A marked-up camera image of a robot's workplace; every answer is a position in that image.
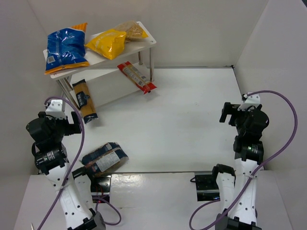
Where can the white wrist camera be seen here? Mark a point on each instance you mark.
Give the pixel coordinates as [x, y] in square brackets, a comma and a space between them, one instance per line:
[56, 109]
[249, 102]

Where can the dark blue pasta bag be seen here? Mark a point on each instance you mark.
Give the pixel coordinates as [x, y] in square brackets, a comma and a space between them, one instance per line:
[105, 159]

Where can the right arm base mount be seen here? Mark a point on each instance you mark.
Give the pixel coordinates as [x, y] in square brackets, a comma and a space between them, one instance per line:
[206, 186]

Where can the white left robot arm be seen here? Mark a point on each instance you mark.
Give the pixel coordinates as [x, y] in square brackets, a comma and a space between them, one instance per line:
[50, 157]

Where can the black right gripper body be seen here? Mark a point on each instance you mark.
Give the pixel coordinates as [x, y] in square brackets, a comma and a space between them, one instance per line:
[227, 112]

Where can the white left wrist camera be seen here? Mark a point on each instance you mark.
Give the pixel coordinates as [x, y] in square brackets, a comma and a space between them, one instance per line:
[56, 109]

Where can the white two-tier metal shelf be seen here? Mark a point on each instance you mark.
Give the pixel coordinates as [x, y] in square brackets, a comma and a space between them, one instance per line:
[106, 85]

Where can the clear bag of pasta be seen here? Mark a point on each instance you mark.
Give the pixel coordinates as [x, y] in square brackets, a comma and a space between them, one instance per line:
[133, 31]

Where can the blue orange snack bag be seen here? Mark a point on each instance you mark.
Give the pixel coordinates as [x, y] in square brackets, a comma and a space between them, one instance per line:
[65, 49]

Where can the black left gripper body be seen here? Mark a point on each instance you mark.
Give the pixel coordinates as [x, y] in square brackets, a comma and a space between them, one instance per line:
[76, 122]

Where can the yellow snack bag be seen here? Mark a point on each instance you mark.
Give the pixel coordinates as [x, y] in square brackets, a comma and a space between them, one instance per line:
[109, 44]

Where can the blue label spaghetti pack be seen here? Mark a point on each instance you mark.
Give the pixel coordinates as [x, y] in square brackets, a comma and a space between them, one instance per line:
[85, 101]

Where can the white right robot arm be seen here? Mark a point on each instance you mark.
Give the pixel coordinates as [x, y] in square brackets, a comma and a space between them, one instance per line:
[238, 185]

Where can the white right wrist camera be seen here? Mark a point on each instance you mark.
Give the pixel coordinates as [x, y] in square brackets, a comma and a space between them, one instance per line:
[249, 102]

